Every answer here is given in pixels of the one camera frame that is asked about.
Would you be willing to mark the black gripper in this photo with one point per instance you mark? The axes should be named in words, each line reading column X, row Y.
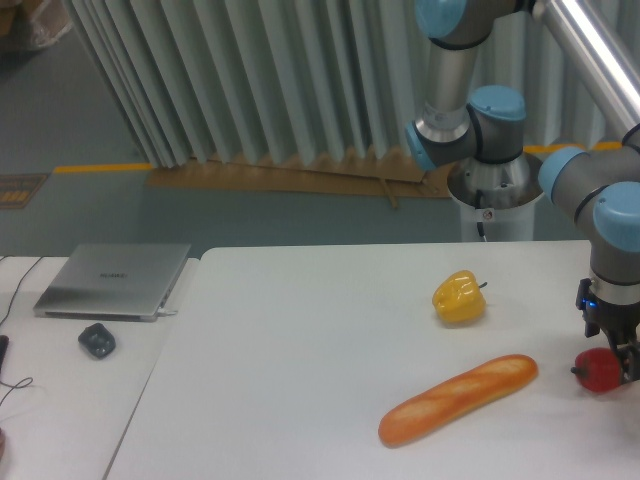
column 613, row 309

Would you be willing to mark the red bell pepper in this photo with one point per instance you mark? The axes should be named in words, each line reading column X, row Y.
column 597, row 370

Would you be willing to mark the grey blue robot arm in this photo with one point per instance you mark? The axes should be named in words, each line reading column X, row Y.
column 599, row 192

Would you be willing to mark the person's hand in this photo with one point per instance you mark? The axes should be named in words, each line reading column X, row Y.
column 3, row 443

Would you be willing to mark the yellow bell pepper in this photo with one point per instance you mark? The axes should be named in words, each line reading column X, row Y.
column 459, row 299

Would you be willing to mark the orange baguette bread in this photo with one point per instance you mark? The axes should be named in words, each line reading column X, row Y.
column 450, row 400

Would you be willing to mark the brown cardboard sheet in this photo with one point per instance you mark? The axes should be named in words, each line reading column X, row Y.
column 215, row 175

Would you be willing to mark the folded white partition screen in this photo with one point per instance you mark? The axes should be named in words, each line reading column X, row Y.
column 278, row 81

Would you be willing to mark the dark grey small device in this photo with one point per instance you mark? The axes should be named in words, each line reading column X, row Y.
column 97, row 341

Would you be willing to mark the silver closed laptop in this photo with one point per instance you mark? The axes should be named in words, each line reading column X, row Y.
column 114, row 281

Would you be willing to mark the black pen-like object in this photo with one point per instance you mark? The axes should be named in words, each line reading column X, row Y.
column 4, row 343

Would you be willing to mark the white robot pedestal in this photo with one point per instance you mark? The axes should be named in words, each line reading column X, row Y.
column 496, row 202

